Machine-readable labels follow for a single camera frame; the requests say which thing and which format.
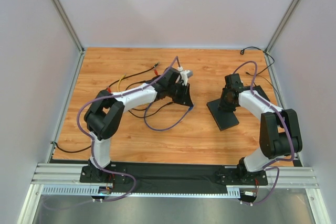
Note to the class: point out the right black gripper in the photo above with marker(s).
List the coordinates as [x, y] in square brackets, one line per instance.
[226, 104]

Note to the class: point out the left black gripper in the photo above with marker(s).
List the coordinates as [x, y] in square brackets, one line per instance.
[182, 92]

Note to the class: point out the black network switch box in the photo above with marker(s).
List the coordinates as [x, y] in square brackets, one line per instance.
[224, 120]

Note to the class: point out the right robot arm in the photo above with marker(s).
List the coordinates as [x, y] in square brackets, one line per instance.
[279, 134]

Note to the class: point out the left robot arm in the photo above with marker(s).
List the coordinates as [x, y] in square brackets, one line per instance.
[105, 113]

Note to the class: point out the black power adapter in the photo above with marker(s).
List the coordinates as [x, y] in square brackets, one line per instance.
[261, 92]

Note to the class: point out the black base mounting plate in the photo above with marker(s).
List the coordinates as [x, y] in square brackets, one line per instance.
[221, 174]

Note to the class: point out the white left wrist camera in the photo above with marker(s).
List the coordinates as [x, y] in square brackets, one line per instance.
[184, 75]

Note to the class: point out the aluminium front rail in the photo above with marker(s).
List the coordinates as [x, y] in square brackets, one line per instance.
[53, 173]

